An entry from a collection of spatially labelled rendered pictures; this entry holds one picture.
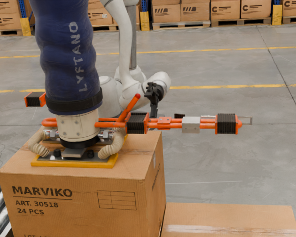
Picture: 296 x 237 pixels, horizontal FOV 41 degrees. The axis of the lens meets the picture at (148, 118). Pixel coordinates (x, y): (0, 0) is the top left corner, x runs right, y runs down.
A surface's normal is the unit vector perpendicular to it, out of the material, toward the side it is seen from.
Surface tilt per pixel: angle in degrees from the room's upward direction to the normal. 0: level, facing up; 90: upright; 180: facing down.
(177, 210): 0
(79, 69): 109
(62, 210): 90
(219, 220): 0
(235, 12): 91
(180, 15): 90
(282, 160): 0
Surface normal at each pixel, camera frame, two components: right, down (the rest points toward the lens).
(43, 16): -0.43, 0.19
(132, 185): -0.18, 0.41
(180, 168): -0.07, -0.91
